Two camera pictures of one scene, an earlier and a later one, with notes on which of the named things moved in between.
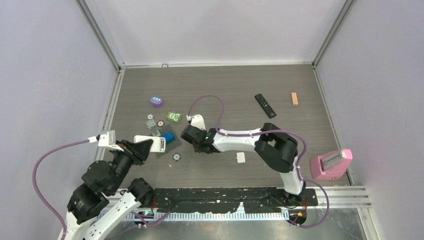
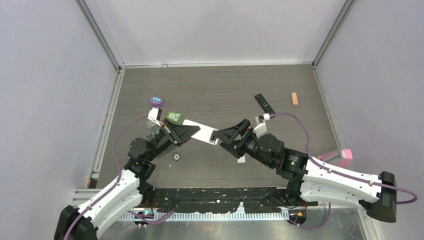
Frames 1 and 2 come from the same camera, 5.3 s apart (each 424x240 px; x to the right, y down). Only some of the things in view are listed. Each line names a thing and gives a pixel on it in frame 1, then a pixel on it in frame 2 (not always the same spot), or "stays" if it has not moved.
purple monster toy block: x=156 y=101 stays
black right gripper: x=197 y=149 to x=229 y=134
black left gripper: x=138 y=151 to x=177 y=133
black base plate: x=218 y=200 stays
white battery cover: x=240 y=157 stays
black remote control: x=265 y=105 stays
